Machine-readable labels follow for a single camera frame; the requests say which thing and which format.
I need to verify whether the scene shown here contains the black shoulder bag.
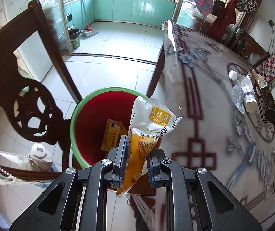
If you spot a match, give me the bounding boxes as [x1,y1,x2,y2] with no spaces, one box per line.
[212,0,227,16]

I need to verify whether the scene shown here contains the yellow tea carton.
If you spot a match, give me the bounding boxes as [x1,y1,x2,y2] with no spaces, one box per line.
[117,121,129,136]

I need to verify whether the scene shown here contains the dark carved wooden chair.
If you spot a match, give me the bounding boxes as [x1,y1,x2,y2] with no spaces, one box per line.
[0,0,84,180]

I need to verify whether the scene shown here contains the white bag with bead chain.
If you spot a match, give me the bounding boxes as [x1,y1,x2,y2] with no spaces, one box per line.
[0,142,56,186]

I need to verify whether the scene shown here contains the dark red hanging apron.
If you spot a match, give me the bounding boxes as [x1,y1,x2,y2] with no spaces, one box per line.
[211,0,238,41]

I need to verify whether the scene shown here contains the dark kitchen waste bin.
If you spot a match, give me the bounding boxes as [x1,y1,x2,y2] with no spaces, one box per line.
[68,28,81,50]

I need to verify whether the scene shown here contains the clear plastic water bottle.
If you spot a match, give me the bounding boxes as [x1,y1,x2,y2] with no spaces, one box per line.
[228,70,258,113]

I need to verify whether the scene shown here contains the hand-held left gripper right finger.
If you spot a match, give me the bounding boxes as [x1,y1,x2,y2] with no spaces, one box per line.
[147,149,263,231]

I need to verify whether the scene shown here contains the dark brown cigarette box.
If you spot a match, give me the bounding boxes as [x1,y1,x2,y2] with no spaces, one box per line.
[247,69,275,123]

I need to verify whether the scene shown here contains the black power cable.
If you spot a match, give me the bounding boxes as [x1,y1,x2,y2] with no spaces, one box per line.
[268,26,275,54]

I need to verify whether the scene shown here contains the yellow white tissue packet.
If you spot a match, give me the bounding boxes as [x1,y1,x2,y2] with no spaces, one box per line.
[100,119,121,151]

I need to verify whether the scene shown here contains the black white patterned bag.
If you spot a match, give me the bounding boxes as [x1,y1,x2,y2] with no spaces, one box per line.
[235,0,258,13]

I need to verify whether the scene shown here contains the white refrigerator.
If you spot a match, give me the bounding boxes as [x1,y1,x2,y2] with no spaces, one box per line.
[0,0,54,82]

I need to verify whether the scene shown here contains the white dustpan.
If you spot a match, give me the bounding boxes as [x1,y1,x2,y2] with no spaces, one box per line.
[82,29,100,37]

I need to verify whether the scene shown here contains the red checkered seat cushion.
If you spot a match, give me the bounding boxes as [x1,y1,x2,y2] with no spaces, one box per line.
[254,53,275,82]

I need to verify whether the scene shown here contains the brown wooden chair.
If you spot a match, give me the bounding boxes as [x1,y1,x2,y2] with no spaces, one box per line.
[234,28,271,64]

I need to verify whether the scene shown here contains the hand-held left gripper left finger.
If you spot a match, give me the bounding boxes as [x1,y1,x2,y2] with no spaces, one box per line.
[10,135,128,231]

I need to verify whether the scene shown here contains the teal kitchen cabinets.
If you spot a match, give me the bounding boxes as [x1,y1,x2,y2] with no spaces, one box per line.
[63,0,178,29]

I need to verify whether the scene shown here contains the orange white snack wrapper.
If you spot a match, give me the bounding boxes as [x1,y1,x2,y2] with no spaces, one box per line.
[116,96,183,198]

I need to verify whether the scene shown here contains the red bucket with green rim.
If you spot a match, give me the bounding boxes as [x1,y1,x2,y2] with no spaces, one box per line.
[70,87,150,169]

